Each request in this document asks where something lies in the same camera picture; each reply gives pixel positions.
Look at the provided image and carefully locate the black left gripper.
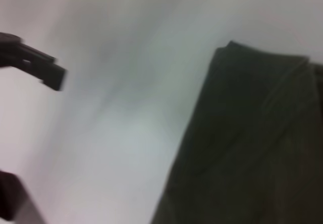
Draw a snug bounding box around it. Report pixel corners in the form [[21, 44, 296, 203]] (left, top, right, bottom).
[[0, 32, 68, 92]]

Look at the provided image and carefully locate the dark green FREE t-shirt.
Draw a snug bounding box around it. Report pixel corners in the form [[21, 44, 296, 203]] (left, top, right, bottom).
[[150, 40, 323, 224]]

